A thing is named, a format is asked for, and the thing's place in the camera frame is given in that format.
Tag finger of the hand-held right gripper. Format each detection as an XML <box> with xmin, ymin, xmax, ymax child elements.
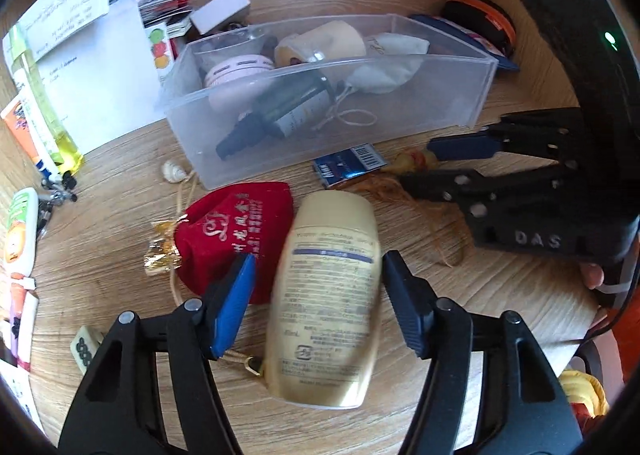
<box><xmin>398</xmin><ymin>160</ymin><xmax>597</xmax><ymax>217</ymax></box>
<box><xmin>428</xmin><ymin>106</ymin><xmax>590</xmax><ymax>162</ymax></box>

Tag orange white tube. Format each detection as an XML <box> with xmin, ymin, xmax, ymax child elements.
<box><xmin>0</xmin><ymin>95</ymin><xmax>66</xmax><ymax>182</ymax></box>

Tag white handwritten paper note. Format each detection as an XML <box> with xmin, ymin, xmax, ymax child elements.
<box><xmin>2</xmin><ymin>0</ymin><xmax>112</xmax><ymax>58</ymax></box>

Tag yellow red cloth item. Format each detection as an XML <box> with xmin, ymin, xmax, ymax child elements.
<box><xmin>557</xmin><ymin>369</ymin><xmax>610</xmax><ymax>418</ymax></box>

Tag white envelope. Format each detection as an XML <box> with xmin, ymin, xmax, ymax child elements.
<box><xmin>37</xmin><ymin>0</ymin><xmax>166</xmax><ymax>156</ymax></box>

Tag wooden desktop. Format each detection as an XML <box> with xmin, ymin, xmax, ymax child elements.
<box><xmin>0</xmin><ymin>0</ymin><xmax>613</xmax><ymax>455</ymax></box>

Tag yellow orange tassel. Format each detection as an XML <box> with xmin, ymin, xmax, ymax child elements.
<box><xmin>350</xmin><ymin>148</ymin><xmax>473</xmax><ymax>268</ymax></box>

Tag cream fabric roll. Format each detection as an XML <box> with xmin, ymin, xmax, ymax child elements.
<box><xmin>274</xmin><ymin>20</ymin><xmax>369</xmax><ymax>69</ymax></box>

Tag black metal clips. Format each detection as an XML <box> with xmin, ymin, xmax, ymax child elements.
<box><xmin>36</xmin><ymin>170</ymin><xmax>79</xmax><ymax>236</ymax></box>

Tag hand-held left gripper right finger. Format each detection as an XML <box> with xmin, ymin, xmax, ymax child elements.
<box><xmin>381</xmin><ymin>250</ymin><xmax>587</xmax><ymax>455</ymax></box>

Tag pink round jar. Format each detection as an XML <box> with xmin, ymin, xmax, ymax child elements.
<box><xmin>202</xmin><ymin>55</ymin><xmax>277</xmax><ymax>90</ymax></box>

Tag green white mahjong tile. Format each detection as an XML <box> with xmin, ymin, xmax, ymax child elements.
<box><xmin>70</xmin><ymin>325</ymin><xmax>105</xmax><ymax>377</ymax></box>

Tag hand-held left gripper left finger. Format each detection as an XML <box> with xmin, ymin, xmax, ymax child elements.
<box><xmin>57</xmin><ymin>252</ymin><xmax>258</xmax><ymax>455</ymax></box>

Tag orange black round case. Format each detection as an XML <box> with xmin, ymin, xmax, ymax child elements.
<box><xmin>440</xmin><ymin>0</ymin><xmax>517</xmax><ymax>59</ymax></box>

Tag dark dropper bottle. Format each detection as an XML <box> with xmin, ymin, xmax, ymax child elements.
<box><xmin>216</xmin><ymin>74</ymin><xmax>347</xmax><ymax>159</ymax></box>

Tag dark blue flat case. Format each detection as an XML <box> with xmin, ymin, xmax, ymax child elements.
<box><xmin>410</xmin><ymin>12</ymin><xmax>521</xmax><ymax>72</ymax></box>

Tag white cloth pouch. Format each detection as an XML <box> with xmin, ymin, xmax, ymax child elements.
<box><xmin>320</xmin><ymin>32</ymin><xmax>431</xmax><ymax>130</ymax></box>

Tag clear plastic storage box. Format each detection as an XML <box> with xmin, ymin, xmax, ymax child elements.
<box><xmin>155</xmin><ymin>12</ymin><xmax>500</xmax><ymax>191</ymax></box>

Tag red velvet drawstring pouch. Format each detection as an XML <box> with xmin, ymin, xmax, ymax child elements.
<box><xmin>145</xmin><ymin>182</ymin><xmax>296</xmax><ymax>307</ymax></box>

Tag gold lotion bottle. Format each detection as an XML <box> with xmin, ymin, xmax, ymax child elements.
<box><xmin>262</xmin><ymin>190</ymin><xmax>383</xmax><ymax>410</ymax></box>

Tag small white cardboard box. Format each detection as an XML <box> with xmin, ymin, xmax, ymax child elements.
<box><xmin>189</xmin><ymin>0</ymin><xmax>251</xmax><ymax>36</ymax></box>

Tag fruit print card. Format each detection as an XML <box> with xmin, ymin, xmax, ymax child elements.
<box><xmin>147</xmin><ymin>20</ymin><xmax>177</xmax><ymax>84</ymax></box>

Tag blue foil packet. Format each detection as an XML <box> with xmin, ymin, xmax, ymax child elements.
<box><xmin>313</xmin><ymin>144</ymin><xmax>389</xmax><ymax>189</ymax></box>

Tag green orange cartoon tube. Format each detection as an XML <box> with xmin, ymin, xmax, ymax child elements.
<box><xmin>0</xmin><ymin>188</ymin><xmax>41</xmax><ymax>282</ymax></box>

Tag yellow green tube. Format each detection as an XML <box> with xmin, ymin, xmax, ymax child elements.
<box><xmin>5</xmin><ymin>25</ymin><xmax>86</xmax><ymax>174</ymax></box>

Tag person's right hand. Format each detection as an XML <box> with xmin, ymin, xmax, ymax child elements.
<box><xmin>580</xmin><ymin>262</ymin><xmax>607</xmax><ymax>292</ymax></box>

